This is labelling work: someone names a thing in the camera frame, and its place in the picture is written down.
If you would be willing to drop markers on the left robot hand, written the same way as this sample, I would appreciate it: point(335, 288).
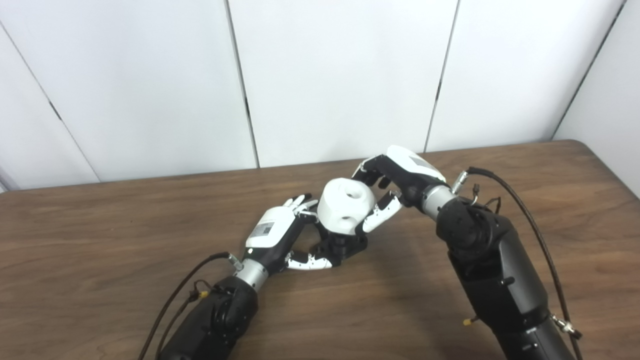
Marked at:
point(272, 235)

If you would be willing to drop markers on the black flanged holder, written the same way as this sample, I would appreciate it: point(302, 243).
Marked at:
point(342, 247)

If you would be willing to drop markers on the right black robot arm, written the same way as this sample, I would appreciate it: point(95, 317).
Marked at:
point(495, 280)

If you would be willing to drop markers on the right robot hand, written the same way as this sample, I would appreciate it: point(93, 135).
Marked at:
point(410, 172)

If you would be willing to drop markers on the round white piece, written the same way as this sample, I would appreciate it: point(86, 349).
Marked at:
point(345, 205)

